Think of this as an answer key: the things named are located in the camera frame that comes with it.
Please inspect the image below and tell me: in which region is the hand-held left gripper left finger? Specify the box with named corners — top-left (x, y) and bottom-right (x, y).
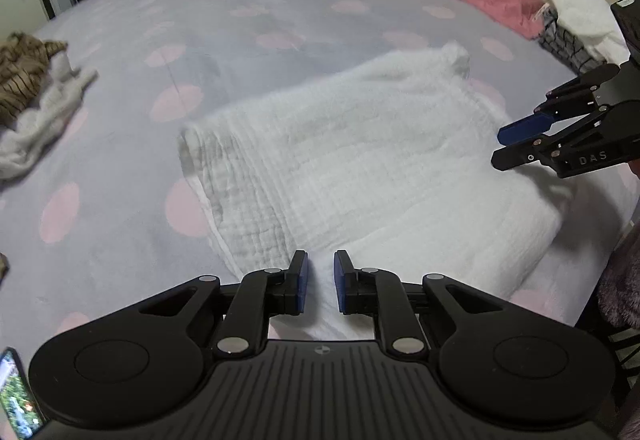
top-left (137, 249), bottom-right (310, 361)

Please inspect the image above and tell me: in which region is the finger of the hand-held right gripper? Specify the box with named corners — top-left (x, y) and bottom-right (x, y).
top-left (491, 99), bottom-right (640, 180)
top-left (497, 63), bottom-right (621, 146)

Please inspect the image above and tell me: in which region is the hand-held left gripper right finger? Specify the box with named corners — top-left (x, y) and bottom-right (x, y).
top-left (333, 249), bottom-right (506, 361)

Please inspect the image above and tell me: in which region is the white muslin cloth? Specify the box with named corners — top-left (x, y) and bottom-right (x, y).
top-left (178, 42), bottom-right (574, 342)

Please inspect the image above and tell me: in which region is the folded white cloth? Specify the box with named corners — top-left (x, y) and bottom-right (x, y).
top-left (542, 0), bottom-right (630, 60)

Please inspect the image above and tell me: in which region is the dark fuzzy cloth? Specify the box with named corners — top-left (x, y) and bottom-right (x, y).
top-left (596, 229), bottom-right (640, 332)

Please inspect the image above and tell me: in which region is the bed with pink-dotted sheet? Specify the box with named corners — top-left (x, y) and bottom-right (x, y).
top-left (0, 0), bottom-right (640, 371)

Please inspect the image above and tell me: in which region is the grey-white fleece cloth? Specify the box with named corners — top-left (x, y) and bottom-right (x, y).
top-left (0, 52), bottom-right (99, 182)

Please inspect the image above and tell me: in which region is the smartphone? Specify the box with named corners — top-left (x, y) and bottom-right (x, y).
top-left (0, 346), bottom-right (49, 440)

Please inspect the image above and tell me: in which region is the brown striped garment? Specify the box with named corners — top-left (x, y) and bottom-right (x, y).
top-left (0, 32), bottom-right (69, 127)

